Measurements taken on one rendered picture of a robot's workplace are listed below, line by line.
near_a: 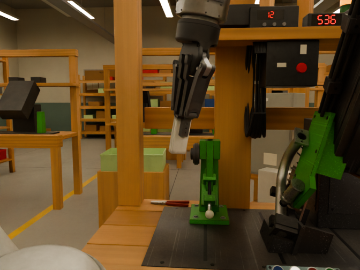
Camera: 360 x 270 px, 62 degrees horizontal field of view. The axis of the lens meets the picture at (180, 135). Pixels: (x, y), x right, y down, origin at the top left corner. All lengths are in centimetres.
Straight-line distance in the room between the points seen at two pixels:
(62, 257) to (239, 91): 95
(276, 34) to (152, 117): 57
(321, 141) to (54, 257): 68
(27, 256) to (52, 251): 2
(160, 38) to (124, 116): 1000
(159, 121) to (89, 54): 1049
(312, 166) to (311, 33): 46
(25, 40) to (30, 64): 85
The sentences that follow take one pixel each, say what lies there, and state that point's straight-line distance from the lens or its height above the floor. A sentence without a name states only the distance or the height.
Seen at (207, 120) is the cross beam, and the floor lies 122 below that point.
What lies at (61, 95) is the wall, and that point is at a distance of 1200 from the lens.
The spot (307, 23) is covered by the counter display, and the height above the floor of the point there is 156.
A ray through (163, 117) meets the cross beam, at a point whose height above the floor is 123.
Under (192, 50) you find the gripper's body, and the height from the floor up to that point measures 139.
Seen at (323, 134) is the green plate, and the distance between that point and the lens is 84.
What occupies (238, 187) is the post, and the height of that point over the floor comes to 97.
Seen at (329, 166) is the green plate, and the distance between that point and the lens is 87.
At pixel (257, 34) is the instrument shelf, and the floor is 152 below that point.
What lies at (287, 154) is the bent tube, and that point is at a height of 114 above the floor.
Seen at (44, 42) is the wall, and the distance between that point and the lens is 1241.
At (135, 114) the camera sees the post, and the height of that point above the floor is 125.
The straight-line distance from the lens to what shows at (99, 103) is 1083.
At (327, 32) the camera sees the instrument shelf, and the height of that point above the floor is 152.
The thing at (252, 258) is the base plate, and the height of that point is 90.
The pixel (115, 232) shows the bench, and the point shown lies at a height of 88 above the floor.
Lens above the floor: 130
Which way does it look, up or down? 6 degrees down
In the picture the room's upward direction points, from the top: straight up
